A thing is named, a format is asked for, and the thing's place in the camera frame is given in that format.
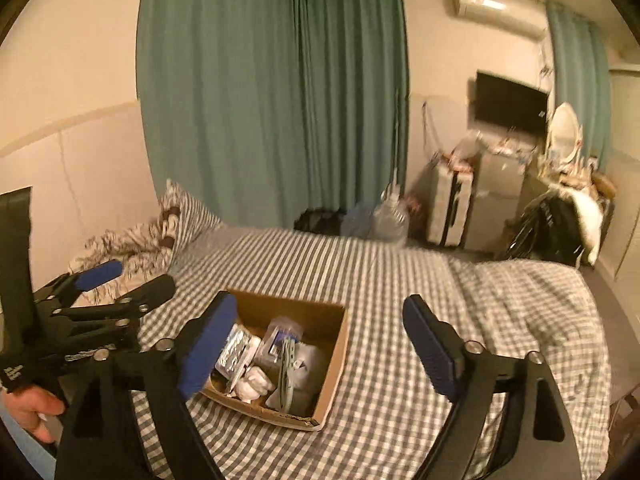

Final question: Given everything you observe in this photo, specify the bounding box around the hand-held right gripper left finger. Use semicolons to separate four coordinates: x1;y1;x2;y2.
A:
54;291;238;480

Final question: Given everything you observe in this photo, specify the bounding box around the clear packet with blue card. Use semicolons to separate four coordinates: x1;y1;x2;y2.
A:
254;316;305;366

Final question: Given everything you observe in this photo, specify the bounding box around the checkered pillow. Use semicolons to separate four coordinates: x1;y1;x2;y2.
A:
159;178;226;256

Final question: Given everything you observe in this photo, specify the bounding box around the thin mop pole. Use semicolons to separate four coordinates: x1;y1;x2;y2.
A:
387;87;403;196

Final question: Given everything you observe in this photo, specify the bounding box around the oval white vanity mirror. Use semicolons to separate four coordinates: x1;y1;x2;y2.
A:
545;101;583;176

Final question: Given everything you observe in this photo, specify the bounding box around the wide green curtain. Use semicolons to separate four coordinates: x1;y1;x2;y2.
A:
136;0;411;231

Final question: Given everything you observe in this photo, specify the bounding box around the black bag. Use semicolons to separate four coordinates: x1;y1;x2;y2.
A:
294;208;346;235

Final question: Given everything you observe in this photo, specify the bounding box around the black wall television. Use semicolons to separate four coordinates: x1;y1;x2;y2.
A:
474;70;550;137

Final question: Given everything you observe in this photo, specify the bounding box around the blue bag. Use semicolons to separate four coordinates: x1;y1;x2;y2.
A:
342;200;378;238

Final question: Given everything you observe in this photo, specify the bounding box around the printed white blanket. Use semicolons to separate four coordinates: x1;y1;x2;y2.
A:
67;215;176;306

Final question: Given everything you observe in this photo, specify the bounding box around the white suitcase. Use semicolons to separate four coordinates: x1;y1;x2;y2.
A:
425;160;476;248

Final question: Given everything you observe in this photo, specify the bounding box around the white air conditioner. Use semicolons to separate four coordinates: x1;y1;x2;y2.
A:
452;0;548;41

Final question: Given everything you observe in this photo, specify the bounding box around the clear water jug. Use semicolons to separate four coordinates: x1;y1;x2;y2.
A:
372;190;411;247

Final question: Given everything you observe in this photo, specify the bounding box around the white coat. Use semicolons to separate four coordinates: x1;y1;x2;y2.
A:
570;187;606;266

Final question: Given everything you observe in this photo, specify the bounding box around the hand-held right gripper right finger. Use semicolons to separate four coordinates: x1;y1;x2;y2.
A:
402;294;584;480

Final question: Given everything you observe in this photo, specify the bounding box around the brown cardboard box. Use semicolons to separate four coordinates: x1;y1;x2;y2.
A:
200;288;351;432

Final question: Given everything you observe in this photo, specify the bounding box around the grey-green plastic strip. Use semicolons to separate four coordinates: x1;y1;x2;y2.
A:
277;337;299;411

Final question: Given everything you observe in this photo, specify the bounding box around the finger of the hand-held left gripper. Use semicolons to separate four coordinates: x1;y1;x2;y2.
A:
34;259;124;307
62;274;177;322

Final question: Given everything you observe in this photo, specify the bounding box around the silver blister pack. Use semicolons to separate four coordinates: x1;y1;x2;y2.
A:
215;324;261;378

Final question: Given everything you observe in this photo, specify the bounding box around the white louvered wardrobe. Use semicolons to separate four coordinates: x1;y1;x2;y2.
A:
595;60;640;311

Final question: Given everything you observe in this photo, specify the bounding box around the person's left forearm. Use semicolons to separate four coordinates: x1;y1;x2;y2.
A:
0;412;57;476

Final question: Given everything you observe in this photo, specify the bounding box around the grey checkered bed quilt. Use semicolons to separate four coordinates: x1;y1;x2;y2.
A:
70;225;613;480

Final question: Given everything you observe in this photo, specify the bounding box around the small grey fridge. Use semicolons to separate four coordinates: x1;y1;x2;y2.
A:
465;150;528;253

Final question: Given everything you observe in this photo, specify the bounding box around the black backpack on chair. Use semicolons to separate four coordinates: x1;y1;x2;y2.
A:
500;192;581;266

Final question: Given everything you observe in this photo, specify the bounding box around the grey sock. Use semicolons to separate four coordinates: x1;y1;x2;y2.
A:
265;342;326;413

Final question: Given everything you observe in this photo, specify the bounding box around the white sock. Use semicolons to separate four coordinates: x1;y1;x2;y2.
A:
235;366;275;402

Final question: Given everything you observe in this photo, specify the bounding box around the person's left hand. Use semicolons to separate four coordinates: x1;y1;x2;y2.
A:
0;385;66;443

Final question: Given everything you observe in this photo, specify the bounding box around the narrow green curtain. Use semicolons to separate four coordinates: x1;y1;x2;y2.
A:
545;0;612;171

